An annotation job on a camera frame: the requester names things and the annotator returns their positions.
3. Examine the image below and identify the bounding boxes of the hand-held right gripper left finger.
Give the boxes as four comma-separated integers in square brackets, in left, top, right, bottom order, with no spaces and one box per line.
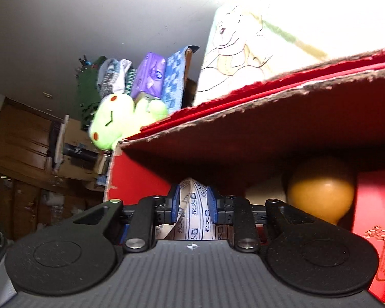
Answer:
[72,184,184,254]

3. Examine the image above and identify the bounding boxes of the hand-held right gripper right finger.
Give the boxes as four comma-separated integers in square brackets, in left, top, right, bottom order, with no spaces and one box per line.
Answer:
[207,185,317,253]

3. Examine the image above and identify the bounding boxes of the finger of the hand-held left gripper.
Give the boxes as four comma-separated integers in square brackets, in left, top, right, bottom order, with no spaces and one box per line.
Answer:
[117,224,131,245]

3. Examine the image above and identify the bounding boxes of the printed tape roll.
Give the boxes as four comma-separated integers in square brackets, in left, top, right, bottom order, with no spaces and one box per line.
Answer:
[154,176,235,241]

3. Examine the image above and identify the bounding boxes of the red cardboard box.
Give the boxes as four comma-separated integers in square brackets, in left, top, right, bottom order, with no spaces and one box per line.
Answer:
[104,45,385,232]

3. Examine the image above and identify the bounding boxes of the orange ball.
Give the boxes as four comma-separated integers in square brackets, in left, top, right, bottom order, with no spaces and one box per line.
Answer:
[287,157,357,225]

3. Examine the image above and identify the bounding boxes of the red envelope with gold print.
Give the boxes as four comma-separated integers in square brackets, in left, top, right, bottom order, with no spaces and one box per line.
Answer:
[351,170,385,307]

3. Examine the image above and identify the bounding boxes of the black bottle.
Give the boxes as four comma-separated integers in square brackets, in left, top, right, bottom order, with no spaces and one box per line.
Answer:
[62,143,99,169]

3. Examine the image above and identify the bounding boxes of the brown wooden wardrobe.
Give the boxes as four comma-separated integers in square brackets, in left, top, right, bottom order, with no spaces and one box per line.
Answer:
[0,98,107,241]

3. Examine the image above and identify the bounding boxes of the green frog plush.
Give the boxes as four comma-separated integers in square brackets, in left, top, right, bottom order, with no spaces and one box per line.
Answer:
[88,93,169,151]

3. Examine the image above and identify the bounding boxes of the white paper sheet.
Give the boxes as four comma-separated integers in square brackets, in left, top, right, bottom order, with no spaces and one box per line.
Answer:
[53,115,70,174]

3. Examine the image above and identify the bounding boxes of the brown cardboard box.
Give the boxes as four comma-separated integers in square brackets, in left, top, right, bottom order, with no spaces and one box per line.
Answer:
[56,119,110,180]

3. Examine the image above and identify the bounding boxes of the blue patterned towel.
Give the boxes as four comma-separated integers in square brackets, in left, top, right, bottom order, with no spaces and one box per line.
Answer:
[160,45,193,110]

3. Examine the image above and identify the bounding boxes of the purple tissue pack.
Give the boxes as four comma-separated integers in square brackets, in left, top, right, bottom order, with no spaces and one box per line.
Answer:
[130,52,167,103]

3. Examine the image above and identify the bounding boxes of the dark green garment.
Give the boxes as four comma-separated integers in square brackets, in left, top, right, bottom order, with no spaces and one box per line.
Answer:
[76,56,107,131]

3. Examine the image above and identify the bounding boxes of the blue white patterned cloth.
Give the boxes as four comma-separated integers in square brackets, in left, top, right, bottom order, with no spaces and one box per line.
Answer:
[98,58,137,99]

